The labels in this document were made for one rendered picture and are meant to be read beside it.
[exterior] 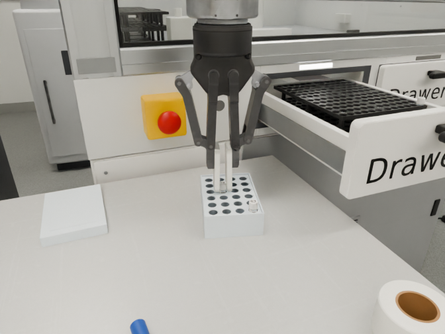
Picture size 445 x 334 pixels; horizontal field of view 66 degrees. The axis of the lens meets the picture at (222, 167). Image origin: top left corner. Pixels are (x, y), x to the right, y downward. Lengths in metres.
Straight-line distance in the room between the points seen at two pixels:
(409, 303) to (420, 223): 0.87
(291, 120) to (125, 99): 0.29
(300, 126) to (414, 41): 0.43
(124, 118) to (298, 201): 0.34
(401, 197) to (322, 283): 0.72
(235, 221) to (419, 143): 0.28
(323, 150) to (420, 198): 0.69
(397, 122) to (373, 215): 0.62
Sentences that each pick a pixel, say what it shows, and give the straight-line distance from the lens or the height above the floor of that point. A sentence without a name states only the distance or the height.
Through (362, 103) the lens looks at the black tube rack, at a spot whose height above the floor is 0.90.
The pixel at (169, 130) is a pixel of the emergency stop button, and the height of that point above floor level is 0.86.
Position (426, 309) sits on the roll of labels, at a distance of 0.43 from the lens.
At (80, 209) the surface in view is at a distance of 0.57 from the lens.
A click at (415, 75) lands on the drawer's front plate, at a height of 0.90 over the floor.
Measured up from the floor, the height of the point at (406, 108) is 0.90.
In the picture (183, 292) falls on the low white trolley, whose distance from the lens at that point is 0.43.
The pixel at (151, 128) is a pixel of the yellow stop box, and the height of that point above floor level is 0.86.
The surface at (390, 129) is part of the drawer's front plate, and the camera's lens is 0.50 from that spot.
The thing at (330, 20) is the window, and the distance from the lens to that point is 0.80.
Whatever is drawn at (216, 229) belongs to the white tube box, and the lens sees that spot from 0.49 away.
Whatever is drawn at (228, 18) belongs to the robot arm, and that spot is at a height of 1.04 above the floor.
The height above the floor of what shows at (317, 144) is 0.86.
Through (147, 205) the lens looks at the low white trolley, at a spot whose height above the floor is 0.76.
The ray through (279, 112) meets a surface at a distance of 0.66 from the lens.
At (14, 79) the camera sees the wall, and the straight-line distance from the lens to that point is 4.06.
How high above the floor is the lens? 1.07
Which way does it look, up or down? 26 degrees down
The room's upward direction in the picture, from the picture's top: straight up
